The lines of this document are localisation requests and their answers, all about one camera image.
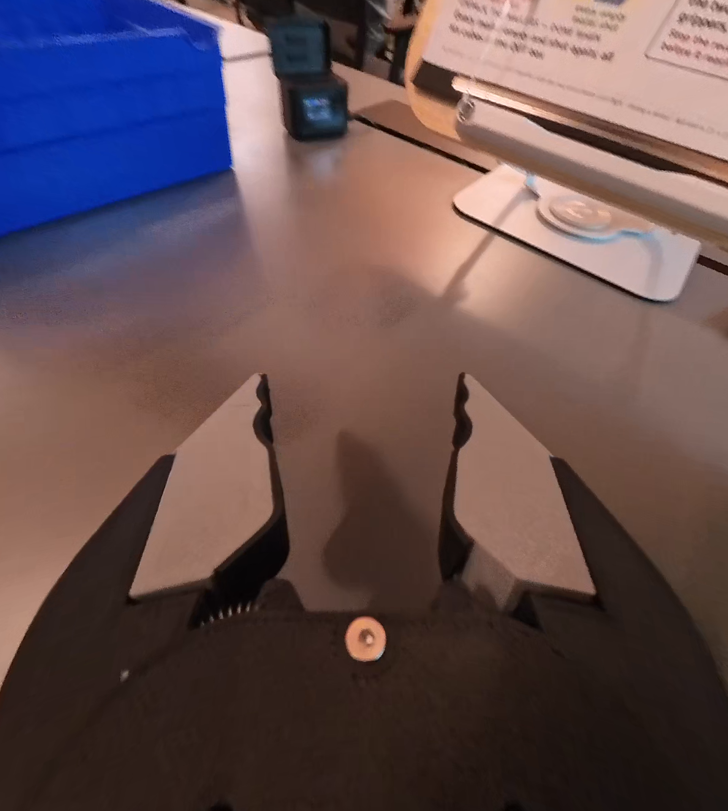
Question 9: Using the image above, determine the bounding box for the silver tablet stand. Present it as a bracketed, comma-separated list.
[453, 76, 728, 302]

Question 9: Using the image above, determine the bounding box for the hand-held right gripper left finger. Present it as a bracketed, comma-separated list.
[127, 373, 291, 603]

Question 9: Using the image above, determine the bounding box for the printed instruction sheet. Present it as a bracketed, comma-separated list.
[424, 0, 728, 175]

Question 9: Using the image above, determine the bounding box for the instruction sheet on wooden stand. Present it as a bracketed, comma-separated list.
[405, 0, 728, 267]

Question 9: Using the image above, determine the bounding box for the small black camera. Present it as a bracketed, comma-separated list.
[266, 16, 351, 142]

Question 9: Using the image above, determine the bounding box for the blue plastic bin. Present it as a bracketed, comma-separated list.
[0, 0, 233, 251]

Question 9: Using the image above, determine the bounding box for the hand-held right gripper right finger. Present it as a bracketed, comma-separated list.
[437, 372, 597, 612]

